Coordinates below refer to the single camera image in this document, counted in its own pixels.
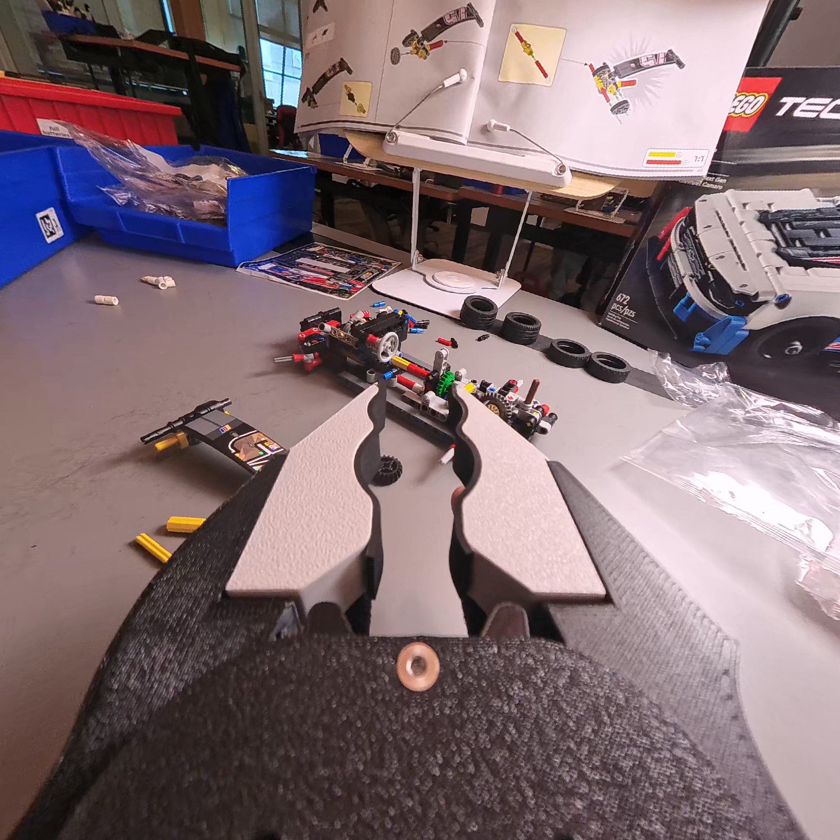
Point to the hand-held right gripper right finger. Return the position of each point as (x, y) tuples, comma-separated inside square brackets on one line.
[(525, 525)]

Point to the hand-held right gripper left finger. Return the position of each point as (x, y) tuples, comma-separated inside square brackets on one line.
[(308, 525)]

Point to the lego car chassis assembly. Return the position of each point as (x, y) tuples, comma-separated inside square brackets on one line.
[(367, 338)]

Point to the small black lego gear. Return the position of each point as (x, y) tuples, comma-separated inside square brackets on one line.
[(391, 470)]

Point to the red and white lego pin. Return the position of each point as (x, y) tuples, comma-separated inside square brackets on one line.
[(447, 454)]

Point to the black lego wing panel assembly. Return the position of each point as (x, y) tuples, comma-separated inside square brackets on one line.
[(233, 439)]

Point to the yellow lego axle connector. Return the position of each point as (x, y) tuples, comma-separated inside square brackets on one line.
[(153, 548), (186, 523)]

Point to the black lego tyre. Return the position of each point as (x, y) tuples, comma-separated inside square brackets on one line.
[(569, 353), (478, 312), (608, 367), (522, 328)]

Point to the lego sticker sheet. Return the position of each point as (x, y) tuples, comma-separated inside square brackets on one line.
[(321, 269)]

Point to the white angled lego connector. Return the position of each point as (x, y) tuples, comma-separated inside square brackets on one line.
[(159, 282)]

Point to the lego set box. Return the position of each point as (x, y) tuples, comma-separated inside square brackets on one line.
[(748, 262)]

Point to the clear bags of lego parts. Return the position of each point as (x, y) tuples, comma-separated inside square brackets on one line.
[(164, 180)]

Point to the lego instruction booklet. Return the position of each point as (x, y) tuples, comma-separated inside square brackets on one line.
[(590, 118)]

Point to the clear plastic bag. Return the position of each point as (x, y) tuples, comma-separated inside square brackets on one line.
[(741, 459)]

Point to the blue storage bin with bags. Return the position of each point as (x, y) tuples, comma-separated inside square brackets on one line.
[(262, 210)]

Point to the white book stand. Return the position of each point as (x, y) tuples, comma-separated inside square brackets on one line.
[(472, 157)]

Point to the blue storage bin with label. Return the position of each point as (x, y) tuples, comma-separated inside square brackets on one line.
[(26, 203)]

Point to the red storage bin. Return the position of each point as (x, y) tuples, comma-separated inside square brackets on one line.
[(85, 108)]

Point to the wooden background table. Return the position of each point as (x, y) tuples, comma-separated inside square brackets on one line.
[(151, 52)]

